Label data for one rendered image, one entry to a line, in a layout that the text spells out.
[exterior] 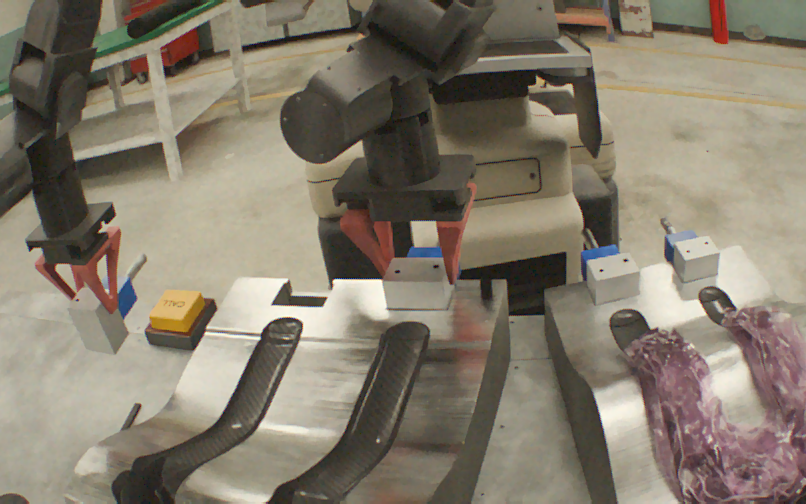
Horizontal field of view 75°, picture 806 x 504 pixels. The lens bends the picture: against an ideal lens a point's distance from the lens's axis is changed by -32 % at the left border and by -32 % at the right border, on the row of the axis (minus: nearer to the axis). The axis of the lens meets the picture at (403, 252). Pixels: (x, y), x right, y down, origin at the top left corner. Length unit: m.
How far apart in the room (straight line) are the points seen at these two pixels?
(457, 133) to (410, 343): 0.39
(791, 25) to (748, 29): 0.51
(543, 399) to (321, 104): 0.33
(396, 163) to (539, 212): 0.40
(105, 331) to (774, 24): 5.89
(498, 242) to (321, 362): 0.39
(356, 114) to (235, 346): 0.25
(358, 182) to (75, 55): 0.29
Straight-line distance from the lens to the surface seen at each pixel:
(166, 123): 3.59
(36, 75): 0.54
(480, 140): 0.92
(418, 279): 0.61
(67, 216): 0.60
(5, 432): 0.85
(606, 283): 0.65
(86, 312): 0.64
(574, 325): 0.64
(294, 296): 0.71
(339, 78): 0.48
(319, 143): 0.49
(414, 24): 0.50
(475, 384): 0.54
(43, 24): 0.53
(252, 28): 6.41
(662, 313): 0.65
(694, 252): 0.70
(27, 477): 0.76
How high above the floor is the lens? 1.24
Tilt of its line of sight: 30 degrees down
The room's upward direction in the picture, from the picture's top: 10 degrees counter-clockwise
